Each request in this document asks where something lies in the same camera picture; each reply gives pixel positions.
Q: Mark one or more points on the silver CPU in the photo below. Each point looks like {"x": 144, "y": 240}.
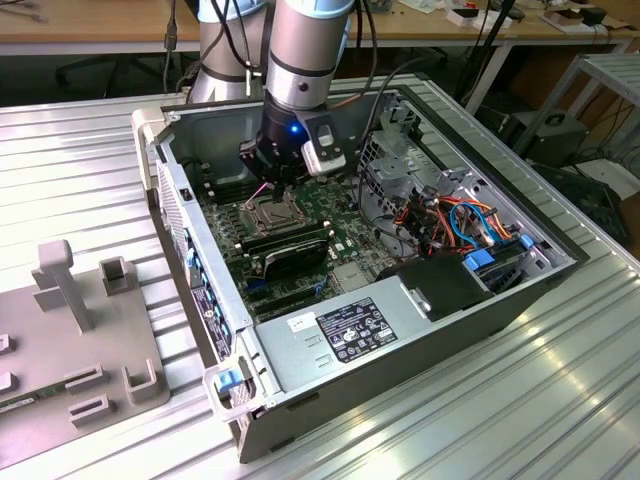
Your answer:
{"x": 272, "y": 212}

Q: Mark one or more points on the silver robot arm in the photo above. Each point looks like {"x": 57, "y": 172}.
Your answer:
{"x": 300, "y": 55}

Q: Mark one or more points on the black RAM slot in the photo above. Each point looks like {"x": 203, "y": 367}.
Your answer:
{"x": 222, "y": 191}
{"x": 300, "y": 240}
{"x": 220, "y": 183}
{"x": 300, "y": 230}

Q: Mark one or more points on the silver metal drive cage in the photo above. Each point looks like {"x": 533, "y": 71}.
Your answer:
{"x": 395, "y": 170}

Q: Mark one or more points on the black expansion card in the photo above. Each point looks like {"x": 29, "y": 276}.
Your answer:
{"x": 300, "y": 255}

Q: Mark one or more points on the green motherboard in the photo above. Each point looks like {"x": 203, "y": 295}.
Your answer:
{"x": 350, "y": 235}

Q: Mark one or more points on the silver chipset heatsink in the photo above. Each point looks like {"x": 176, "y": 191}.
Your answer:
{"x": 350, "y": 275}

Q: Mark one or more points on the wooden desk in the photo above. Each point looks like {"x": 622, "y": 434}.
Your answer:
{"x": 50, "y": 27}
{"x": 425, "y": 27}

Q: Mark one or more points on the white box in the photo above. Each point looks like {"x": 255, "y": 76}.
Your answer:
{"x": 465, "y": 19}

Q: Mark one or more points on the black plastic shroud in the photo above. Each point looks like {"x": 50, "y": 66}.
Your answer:
{"x": 440, "y": 285}

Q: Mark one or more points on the silver power supply unit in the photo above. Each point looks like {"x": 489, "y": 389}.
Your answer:
{"x": 300, "y": 355}

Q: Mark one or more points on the black pole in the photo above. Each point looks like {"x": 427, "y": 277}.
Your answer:
{"x": 495, "y": 27}

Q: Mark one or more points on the hard disk in blue carrier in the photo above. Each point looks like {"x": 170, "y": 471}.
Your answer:
{"x": 479, "y": 262}

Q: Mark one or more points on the open grey PC case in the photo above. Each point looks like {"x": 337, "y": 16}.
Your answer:
{"x": 400, "y": 395}

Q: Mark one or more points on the brown cardboard box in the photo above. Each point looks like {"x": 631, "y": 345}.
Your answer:
{"x": 560, "y": 21}

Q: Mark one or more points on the grey parts rack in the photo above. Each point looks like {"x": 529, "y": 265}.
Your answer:
{"x": 50, "y": 350}

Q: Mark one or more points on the black flat panel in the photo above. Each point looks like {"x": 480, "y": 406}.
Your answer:
{"x": 590, "y": 200}

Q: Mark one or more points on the small black device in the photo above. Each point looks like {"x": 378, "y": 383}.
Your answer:
{"x": 595, "y": 16}

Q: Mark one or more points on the green RAM stick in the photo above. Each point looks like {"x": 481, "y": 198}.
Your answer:
{"x": 20, "y": 402}

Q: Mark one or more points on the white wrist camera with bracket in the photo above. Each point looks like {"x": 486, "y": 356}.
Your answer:
{"x": 325, "y": 157}

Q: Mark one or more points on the grey metal frame table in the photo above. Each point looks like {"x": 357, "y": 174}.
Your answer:
{"x": 615, "y": 70}

